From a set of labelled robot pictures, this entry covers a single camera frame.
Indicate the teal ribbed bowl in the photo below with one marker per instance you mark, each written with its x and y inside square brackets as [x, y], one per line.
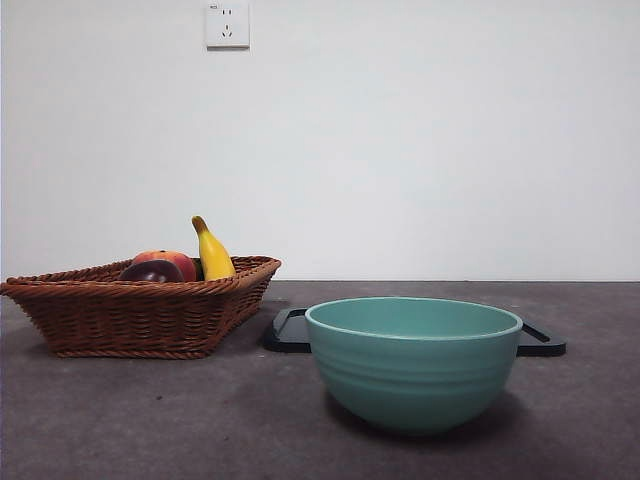
[415, 375]

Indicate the dark red plum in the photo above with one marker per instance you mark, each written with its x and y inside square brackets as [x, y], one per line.
[150, 272]

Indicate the dark rectangular tray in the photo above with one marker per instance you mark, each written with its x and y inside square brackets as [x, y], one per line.
[285, 340]

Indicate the yellow banana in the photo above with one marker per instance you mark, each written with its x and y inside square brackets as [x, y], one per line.
[213, 255]

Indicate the red yellow apple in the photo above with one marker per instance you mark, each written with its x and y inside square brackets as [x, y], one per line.
[165, 256]

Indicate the brown wicker basket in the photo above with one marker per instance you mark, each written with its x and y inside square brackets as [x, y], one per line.
[140, 315]

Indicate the white wall socket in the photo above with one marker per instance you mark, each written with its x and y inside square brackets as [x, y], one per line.
[227, 25]

